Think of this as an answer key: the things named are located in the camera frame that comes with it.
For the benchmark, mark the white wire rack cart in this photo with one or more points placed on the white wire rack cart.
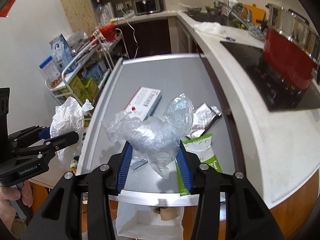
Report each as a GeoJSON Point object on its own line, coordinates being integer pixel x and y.
{"type": "Point", "coordinates": [93, 62]}

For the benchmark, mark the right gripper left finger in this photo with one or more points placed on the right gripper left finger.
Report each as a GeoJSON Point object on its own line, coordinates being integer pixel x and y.
{"type": "Point", "coordinates": [126, 157]}

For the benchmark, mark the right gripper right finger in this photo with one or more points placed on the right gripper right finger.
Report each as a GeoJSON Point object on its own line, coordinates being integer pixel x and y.
{"type": "Point", "coordinates": [184, 169]}

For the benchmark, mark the white tissue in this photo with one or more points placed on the white tissue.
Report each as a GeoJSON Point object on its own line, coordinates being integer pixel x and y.
{"type": "Point", "coordinates": [68, 117]}

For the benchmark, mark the white red medicine box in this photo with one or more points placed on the white red medicine box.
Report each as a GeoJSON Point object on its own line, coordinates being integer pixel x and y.
{"type": "Point", "coordinates": [143, 103]}

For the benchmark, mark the white paper trash bag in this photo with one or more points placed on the white paper trash bag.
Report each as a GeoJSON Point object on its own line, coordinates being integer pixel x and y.
{"type": "Point", "coordinates": [140, 222]}

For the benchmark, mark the red item on cart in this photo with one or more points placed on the red item on cart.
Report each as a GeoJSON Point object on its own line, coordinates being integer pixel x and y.
{"type": "Point", "coordinates": [109, 32]}

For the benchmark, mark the blue white package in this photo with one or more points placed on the blue white package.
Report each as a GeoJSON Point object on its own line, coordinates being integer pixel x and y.
{"type": "Point", "coordinates": [60, 52]}

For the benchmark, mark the yellow green Jagabee box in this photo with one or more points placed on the yellow green Jagabee box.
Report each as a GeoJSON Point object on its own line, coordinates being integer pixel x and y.
{"type": "Point", "coordinates": [78, 86]}

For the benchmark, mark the clear plastic bag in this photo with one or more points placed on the clear plastic bag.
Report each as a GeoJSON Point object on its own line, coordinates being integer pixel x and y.
{"type": "Point", "coordinates": [154, 138]}

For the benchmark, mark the red pot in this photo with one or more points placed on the red pot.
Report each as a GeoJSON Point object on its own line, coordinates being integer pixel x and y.
{"type": "Point", "coordinates": [291, 47]}

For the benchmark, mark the brown paper cup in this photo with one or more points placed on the brown paper cup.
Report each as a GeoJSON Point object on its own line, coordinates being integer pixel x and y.
{"type": "Point", "coordinates": [166, 213]}

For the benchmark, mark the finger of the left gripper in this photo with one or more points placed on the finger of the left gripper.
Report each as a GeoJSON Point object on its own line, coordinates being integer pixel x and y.
{"type": "Point", "coordinates": [43, 132]}
{"type": "Point", "coordinates": [56, 143]}

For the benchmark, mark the silver foil packet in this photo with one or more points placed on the silver foil packet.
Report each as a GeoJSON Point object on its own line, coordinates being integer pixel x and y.
{"type": "Point", "coordinates": [203, 118]}

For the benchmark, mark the person left hand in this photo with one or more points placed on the person left hand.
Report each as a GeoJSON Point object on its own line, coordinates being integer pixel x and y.
{"type": "Point", "coordinates": [8, 194]}

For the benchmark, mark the blue lid plastic jar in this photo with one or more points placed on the blue lid plastic jar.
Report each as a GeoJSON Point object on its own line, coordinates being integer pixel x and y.
{"type": "Point", "coordinates": [50, 72]}

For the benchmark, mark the black induction cooktop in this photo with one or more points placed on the black induction cooktop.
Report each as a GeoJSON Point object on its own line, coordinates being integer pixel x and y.
{"type": "Point", "coordinates": [277, 94]}

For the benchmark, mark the green white snack bag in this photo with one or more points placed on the green white snack bag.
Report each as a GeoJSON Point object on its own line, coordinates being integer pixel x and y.
{"type": "Point", "coordinates": [202, 147]}

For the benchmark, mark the kitchen faucet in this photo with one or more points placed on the kitchen faucet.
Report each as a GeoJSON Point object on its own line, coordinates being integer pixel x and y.
{"type": "Point", "coordinates": [236, 13]}

